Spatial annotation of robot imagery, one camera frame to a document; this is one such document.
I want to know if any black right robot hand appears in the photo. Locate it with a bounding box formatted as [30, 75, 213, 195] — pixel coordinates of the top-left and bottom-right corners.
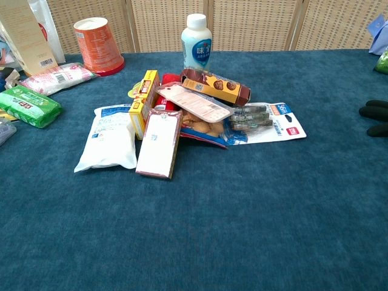
[358, 99, 388, 138]

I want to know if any green packet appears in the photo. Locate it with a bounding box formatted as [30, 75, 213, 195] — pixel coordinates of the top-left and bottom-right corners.
[373, 47, 388, 75]

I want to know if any light blue paper bag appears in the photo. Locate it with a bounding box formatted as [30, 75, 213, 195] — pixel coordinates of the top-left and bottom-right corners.
[366, 13, 388, 56]

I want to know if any glue stick blister pack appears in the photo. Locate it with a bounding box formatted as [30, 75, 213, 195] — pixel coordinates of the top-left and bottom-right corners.
[224, 101, 307, 146]

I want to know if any woven folding screen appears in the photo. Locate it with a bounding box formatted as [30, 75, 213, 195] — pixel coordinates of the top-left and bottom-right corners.
[45, 0, 388, 54]

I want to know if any brown and yellow biscuit box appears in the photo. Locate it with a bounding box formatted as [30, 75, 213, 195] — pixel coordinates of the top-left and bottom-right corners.
[180, 68, 252, 107]

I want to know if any blue cookie bag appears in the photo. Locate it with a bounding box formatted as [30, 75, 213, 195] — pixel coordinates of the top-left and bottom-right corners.
[179, 108, 234, 150]

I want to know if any pink flat blister card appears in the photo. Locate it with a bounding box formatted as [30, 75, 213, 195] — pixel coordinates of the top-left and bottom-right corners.
[155, 84, 232, 123]

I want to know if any white milk bottle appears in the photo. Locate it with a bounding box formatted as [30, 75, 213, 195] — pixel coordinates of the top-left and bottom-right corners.
[181, 13, 213, 73]

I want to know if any blue tablecloth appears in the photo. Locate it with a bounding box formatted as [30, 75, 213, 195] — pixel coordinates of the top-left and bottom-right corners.
[0, 48, 388, 291]

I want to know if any red snack packet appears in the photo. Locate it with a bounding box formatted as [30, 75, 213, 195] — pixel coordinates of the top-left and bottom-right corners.
[153, 73, 182, 112]

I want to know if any white box with maroon border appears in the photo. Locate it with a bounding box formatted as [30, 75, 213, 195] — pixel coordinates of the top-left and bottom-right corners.
[135, 109, 183, 179]

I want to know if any yellow box with red print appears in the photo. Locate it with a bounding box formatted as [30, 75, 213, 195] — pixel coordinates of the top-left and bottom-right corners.
[138, 70, 161, 107]

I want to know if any small yellow box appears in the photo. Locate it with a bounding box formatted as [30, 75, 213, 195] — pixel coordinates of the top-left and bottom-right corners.
[129, 97, 150, 141]

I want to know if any yellow round tag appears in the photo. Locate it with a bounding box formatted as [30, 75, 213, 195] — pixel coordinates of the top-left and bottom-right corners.
[127, 80, 144, 99]

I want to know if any white plastic pouch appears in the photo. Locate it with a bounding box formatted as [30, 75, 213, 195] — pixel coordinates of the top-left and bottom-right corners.
[73, 104, 138, 173]

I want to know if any orange paper cup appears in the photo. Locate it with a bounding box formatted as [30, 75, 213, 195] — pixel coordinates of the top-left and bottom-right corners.
[73, 17, 125, 77]

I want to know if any pink and white pouch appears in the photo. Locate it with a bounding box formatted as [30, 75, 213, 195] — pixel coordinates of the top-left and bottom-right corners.
[19, 62, 98, 97]

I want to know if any white plastic bag with red print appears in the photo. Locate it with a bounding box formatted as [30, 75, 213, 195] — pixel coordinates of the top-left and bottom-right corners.
[27, 0, 66, 64]

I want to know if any green tissue pack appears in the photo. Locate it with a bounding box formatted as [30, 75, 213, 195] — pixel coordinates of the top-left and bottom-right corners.
[0, 85, 64, 129]

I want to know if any tall beige carton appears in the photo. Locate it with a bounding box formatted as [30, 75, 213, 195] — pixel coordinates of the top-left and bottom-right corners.
[0, 0, 59, 76]

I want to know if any clear plastic container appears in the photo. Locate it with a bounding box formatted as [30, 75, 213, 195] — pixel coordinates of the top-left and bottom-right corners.
[0, 117, 18, 147]

